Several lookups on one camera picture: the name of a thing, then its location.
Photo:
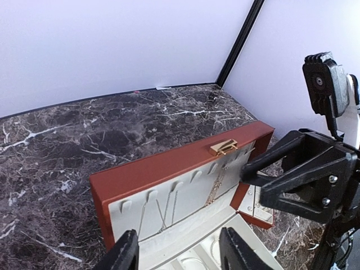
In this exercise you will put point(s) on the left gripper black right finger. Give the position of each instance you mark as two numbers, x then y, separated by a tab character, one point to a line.
236	254

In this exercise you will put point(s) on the black right frame post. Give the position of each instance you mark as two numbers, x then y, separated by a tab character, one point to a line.
240	41

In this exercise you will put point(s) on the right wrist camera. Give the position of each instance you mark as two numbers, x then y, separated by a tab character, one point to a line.
333	94

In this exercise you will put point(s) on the brown wooden jewelry box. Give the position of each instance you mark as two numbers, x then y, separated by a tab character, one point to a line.
179	200

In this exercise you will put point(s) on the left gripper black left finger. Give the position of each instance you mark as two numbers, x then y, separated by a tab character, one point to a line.
124	255

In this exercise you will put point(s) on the brown ring earring tray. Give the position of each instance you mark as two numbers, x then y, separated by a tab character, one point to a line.
251	209

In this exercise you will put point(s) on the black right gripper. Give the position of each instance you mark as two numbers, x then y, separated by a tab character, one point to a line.
320	177

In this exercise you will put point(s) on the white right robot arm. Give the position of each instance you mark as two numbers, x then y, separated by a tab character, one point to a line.
333	236

